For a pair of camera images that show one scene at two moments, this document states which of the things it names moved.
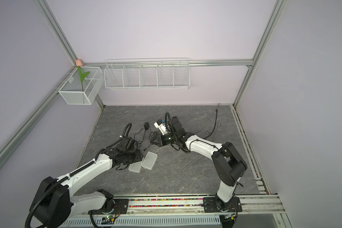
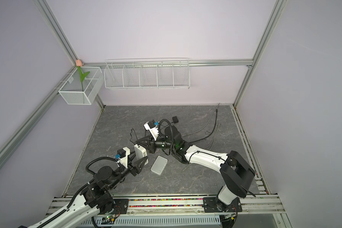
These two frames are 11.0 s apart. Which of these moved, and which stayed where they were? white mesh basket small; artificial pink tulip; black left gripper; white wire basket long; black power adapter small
Moved: black left gripper; black power adapter small
Stayed: white mesh basket small; white wire basket long; artificial pink tulip
